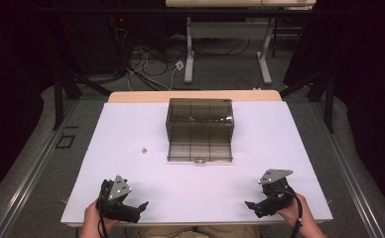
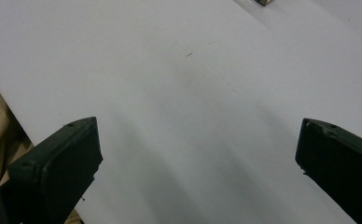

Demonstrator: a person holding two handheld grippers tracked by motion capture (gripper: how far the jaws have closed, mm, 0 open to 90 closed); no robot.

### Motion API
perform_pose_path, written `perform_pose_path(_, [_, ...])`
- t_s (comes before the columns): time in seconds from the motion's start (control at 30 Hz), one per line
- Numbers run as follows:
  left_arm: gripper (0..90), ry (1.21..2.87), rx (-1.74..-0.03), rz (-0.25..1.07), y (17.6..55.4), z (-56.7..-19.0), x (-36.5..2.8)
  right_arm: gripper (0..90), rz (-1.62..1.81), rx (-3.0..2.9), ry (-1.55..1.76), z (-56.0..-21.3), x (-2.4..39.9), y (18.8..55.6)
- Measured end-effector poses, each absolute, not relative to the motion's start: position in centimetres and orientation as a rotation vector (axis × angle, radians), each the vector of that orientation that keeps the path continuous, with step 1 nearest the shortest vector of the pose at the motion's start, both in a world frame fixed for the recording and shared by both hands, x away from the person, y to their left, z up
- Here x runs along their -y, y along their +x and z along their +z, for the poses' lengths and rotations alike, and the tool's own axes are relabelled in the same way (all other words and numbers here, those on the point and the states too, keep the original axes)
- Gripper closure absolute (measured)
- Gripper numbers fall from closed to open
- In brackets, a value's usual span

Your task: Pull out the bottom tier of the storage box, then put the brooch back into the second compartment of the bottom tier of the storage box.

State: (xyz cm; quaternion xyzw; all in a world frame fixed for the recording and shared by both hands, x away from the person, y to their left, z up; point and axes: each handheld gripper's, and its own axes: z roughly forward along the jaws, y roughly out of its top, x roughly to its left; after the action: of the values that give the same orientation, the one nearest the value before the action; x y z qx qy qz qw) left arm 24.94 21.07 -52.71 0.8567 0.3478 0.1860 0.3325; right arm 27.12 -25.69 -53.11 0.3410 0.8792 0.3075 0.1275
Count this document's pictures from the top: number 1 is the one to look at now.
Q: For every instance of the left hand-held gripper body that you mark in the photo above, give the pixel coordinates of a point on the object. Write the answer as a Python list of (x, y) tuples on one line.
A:
[(114, 198)]

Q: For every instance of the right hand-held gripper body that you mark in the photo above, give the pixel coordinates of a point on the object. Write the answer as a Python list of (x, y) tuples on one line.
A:
[(276, 198)]

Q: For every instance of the small tan trinket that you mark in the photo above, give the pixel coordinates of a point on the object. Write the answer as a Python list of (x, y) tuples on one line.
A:
[(143, 150)]

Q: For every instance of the smoky plastic drawer box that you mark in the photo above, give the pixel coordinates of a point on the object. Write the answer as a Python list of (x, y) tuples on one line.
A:
[(199, 110)]

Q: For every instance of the person's right hand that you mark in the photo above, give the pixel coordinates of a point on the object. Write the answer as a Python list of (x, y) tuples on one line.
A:
[(294, 211)]

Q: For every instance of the person's left hand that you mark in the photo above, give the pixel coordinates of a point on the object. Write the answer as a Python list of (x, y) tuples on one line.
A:
[(89, 216)]

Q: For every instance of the white table mat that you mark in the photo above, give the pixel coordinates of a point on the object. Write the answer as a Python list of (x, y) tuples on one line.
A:
[(197, 185)]

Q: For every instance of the person's tan pants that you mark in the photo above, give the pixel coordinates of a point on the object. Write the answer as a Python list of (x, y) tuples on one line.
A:
[(197, 232)]

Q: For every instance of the black metal stand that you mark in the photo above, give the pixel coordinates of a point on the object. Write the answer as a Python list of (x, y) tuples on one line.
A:
[(328, 105), (59, 99)]

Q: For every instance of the white plug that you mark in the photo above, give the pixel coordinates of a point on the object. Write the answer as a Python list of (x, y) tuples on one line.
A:
[(179, 65)]

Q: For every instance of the white desk with legs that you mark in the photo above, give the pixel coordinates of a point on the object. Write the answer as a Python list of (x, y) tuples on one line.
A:
[(227, 29)]

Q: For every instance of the power strip with red light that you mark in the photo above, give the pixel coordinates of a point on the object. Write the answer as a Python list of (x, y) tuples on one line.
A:
[(120, 21)]

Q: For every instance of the black metal crossbar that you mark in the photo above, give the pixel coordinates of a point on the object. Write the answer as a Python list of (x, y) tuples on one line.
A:
[(114, 11)]

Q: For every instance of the aluminium floor rail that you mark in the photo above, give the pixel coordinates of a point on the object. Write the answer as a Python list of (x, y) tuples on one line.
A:
[(31, 172), (349, 178)]

